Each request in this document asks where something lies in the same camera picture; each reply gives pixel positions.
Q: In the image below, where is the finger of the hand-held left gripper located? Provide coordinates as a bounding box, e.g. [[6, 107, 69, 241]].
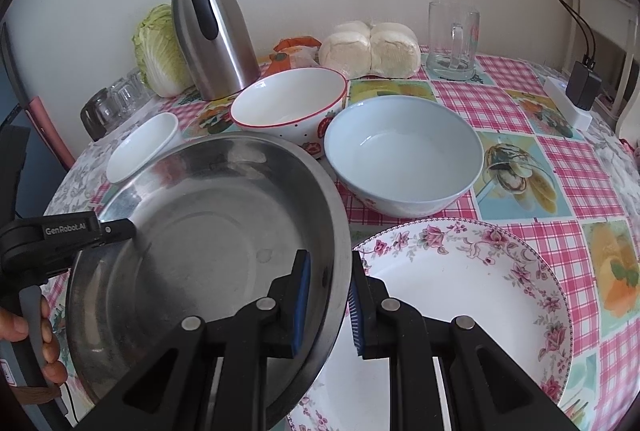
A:
[[97, 218, 137, 246]]

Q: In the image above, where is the clear glass cup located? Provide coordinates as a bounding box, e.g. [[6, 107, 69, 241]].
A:
[[107, 78, 146, 122], [127, 67, 153, 102]]

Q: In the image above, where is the bag of steamed buns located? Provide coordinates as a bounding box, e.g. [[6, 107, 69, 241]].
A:
[[319, 21, 422, 79]]

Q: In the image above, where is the stainless steel thermos jug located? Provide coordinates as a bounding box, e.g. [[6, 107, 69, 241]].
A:
[[166, 0, 261, 102]]

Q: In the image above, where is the person's left hand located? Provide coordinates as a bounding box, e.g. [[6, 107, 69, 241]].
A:
[[0, 298, 69, 387]]

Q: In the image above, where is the white power strip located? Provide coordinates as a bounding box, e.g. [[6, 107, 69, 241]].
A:
[[542, 76, 593, 132]]

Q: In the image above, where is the red rimmed strawberry bowl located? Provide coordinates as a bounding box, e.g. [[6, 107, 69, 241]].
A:
[[230, 67, 348, 159]]

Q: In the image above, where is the brown glass cup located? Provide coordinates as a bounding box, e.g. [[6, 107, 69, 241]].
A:
[[80, 88, 118, 142]]

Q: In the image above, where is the pale blue printed bowl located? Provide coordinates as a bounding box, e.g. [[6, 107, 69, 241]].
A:
[[324, 98, 485, 218]]

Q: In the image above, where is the clear glass mug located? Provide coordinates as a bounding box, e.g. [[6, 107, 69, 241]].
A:
[[425, 1, 481, 82]]

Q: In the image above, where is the pink checked tablecloth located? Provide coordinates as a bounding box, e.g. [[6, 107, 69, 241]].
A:
[[42, 43, 640, 431]]

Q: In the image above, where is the plain white bowl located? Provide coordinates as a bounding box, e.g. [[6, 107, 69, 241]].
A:
[[106, 112, 180, 184]]

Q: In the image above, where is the dark blue panel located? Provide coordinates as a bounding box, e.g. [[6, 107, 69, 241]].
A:
[[0, 23, 71, 172]]

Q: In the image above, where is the black charger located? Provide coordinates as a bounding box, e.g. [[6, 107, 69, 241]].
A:
[[565, 58, 603, 110]]

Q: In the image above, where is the orange snack packet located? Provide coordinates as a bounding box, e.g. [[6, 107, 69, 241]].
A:
[[260, 37, 323, 76]]

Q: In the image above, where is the pink floral rimmed plate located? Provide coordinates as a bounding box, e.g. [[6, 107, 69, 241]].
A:
[[287, 217, 573, 431]]

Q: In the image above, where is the white wooden chair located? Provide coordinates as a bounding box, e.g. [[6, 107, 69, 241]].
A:
[[570, 0, 640, 139]]

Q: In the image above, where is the napa cabbage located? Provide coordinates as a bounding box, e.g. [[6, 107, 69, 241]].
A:
[[132, 4, 196, 98]]

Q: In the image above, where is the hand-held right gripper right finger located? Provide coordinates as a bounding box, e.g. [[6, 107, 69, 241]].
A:
[[348, 250, 583, 431]]

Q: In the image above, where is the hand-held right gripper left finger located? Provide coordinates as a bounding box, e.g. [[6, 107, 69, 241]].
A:
[[102, 250, 312, 431]]

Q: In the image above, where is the pink board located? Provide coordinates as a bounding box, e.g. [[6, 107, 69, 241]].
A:
[[25, 96, 76, 169]]

